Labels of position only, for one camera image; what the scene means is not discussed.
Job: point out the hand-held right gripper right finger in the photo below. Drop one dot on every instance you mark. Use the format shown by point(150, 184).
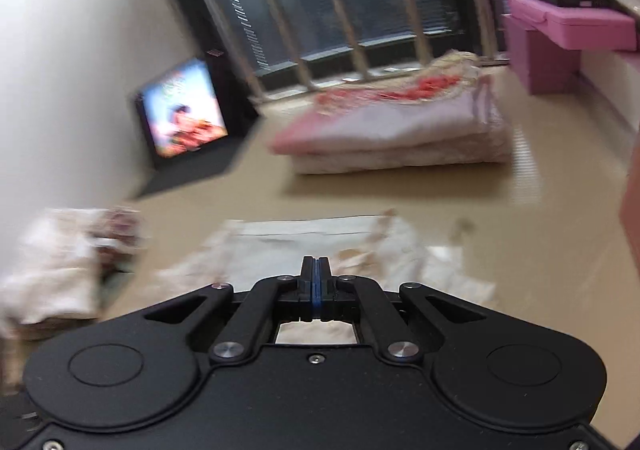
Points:
point(323, 290)

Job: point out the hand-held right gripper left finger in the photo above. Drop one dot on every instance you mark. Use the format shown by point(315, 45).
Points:
point(309, 290)

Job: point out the cream white garment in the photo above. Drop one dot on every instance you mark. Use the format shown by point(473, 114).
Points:
point(300, 240)

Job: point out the pink folded garment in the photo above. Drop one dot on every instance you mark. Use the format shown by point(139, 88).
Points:
point(400, 124)

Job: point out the green garment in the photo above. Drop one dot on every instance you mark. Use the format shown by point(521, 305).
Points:
point(114, 280)

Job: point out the black tablet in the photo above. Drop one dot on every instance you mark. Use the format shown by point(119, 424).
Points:
point(182, 109)

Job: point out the floral cream folded garment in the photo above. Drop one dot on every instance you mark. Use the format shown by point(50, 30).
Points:
point(415, 79)

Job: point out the steel window grille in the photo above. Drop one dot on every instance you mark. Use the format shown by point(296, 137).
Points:
point(345, 4)

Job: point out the magenta flat box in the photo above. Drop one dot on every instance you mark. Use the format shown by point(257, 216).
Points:
point(585, 27)

